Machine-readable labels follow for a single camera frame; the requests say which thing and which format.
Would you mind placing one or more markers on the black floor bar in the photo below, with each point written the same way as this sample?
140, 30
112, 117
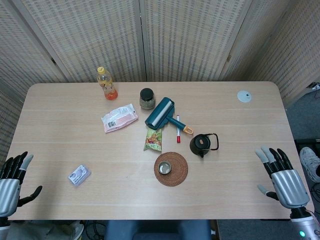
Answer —
307, 142

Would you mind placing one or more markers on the round woven rattan coaster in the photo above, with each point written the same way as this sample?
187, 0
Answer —
178, 175

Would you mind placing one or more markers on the small metal cup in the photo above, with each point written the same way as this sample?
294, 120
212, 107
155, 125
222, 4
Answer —
165, 168

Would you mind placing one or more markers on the green snack bag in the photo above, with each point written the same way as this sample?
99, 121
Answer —
153, 140

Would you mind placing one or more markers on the clear plastic tissue pack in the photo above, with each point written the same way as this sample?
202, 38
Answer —
79, 175

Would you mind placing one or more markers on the grey cloth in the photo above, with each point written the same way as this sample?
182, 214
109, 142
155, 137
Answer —
37, 231

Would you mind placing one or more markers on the red and white marker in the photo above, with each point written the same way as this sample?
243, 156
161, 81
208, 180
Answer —
178, 130

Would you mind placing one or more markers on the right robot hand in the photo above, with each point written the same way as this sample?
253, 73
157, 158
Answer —
290, 185

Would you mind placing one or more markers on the teal lint roller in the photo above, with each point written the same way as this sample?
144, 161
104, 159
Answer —
158, 113

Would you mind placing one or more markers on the blue chair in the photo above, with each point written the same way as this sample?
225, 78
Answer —
157, 230

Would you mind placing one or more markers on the metal screen hinge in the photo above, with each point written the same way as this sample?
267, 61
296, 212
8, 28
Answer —
228, 58
53, 61

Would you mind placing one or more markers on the white power strip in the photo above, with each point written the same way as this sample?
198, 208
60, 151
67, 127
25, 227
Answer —
313, 85

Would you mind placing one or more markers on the glass jar with black lid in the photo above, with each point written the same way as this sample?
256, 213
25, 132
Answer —
147, 97

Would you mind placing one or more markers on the grey sneaker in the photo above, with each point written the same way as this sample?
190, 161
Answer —
76, 230

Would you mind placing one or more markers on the pink and white packet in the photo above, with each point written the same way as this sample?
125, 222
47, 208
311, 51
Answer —
118, 118

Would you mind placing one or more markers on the woven folding screen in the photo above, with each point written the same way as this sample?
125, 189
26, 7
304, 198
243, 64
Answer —
100, 37

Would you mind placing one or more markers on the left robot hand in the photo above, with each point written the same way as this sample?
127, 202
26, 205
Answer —
8, 192

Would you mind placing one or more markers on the white sneaker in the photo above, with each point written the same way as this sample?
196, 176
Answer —
310, 162

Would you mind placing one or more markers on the black teapot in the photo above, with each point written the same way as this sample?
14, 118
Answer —
200, 145

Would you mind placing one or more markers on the orange drink bottle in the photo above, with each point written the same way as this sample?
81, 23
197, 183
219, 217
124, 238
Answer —
108, 86

